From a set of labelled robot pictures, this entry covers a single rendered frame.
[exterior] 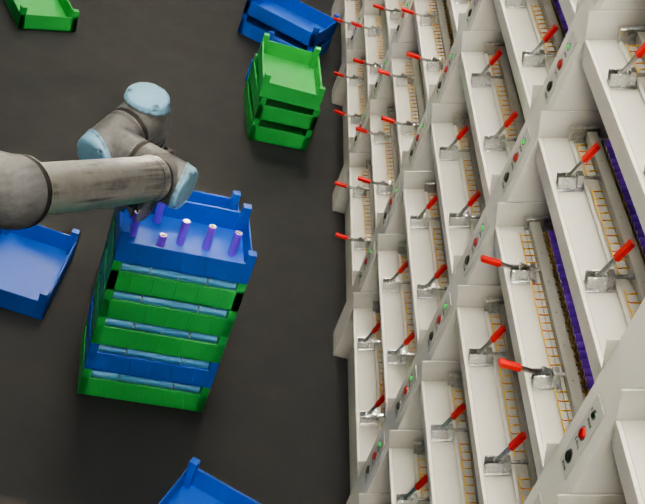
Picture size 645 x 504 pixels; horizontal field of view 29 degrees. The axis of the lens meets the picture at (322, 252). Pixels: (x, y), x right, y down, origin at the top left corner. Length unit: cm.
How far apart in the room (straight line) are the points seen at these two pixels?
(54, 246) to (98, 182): 129
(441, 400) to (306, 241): 138
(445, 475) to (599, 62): 78
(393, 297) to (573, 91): 99
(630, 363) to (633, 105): 46
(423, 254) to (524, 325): 80
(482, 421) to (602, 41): 65
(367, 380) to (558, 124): 107
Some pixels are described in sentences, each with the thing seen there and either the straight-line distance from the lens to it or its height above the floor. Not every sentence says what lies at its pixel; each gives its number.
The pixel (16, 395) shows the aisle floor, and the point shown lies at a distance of 294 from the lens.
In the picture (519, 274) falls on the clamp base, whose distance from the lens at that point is 210.
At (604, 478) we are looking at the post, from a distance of 167.
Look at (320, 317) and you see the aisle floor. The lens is 343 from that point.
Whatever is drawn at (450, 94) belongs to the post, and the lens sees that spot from 290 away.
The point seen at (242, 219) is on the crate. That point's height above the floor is 45.
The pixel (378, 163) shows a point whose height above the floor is 36.
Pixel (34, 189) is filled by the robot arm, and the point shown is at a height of 95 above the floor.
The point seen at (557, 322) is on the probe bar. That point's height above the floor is 97.
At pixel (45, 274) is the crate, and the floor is 0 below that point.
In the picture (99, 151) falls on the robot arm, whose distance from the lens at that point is 240.
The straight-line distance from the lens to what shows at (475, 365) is 221.
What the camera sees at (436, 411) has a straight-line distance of 239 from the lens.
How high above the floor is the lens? 202
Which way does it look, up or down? 33 degrees down
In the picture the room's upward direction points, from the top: 21 degrees clockwise
